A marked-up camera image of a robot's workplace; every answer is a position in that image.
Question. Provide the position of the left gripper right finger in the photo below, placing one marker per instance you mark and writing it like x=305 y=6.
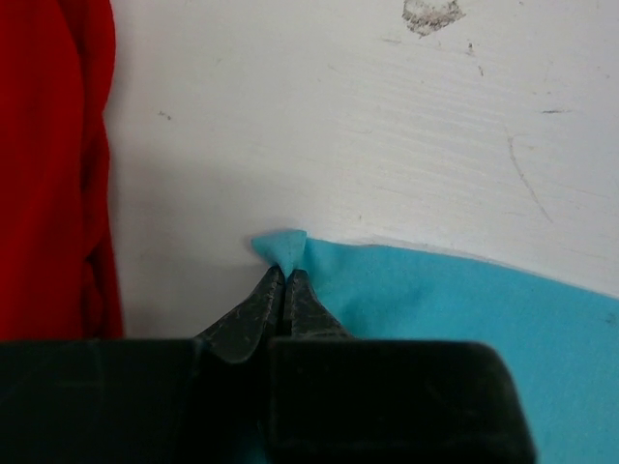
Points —
x=336 y=398

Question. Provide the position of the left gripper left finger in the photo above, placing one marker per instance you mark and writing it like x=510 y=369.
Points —
x=187 y=400

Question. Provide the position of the teal t shirt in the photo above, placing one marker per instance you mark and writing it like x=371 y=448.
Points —
x=559 y=341

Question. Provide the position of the folded red t shirt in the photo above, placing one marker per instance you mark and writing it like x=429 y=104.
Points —
x=58 y=276

